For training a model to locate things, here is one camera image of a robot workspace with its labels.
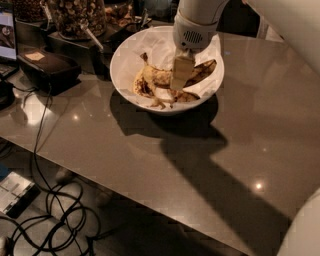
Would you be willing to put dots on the person legs in beige trousers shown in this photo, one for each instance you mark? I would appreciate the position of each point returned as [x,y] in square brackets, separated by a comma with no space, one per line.
[265,31]

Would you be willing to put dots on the white bowl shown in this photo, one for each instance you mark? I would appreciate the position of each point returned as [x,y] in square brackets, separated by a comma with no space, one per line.
[126,66]

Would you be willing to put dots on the black round object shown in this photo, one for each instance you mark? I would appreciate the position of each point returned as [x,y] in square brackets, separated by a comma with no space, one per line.
[6,94]

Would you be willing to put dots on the laptop computer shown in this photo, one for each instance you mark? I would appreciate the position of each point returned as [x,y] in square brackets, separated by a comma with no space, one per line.
[8,41]

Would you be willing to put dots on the ripe spotted banana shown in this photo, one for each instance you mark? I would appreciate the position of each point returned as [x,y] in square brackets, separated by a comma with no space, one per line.
[161,78]

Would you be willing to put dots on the black tray with snacks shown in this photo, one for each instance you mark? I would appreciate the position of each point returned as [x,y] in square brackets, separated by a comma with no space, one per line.
[124,18]

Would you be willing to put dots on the white scoop handle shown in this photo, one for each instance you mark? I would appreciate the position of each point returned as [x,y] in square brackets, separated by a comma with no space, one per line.
[88,32]

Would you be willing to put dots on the grey box on floor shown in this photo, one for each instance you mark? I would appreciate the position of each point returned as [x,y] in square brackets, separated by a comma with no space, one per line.
[16,194]

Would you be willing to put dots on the glass jar of nuts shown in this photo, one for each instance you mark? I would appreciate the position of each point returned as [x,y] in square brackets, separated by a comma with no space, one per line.
[73,17]

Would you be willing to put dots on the white paper napkin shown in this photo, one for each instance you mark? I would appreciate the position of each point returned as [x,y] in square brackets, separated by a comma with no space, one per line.
[153,46]

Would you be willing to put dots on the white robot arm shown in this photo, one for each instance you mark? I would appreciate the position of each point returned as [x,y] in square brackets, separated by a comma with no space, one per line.
[252,155]

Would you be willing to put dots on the banana peel in bowl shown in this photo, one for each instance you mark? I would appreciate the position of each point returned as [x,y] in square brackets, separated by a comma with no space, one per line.
[142,88]

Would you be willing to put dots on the black pouch case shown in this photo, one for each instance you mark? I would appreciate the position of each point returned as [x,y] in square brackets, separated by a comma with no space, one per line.
[49,72]

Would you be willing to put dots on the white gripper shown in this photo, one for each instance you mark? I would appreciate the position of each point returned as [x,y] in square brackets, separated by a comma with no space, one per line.
[192,34]

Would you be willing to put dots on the glass jar of dark snacks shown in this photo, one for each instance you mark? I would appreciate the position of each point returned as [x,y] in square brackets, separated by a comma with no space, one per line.
[29,10]

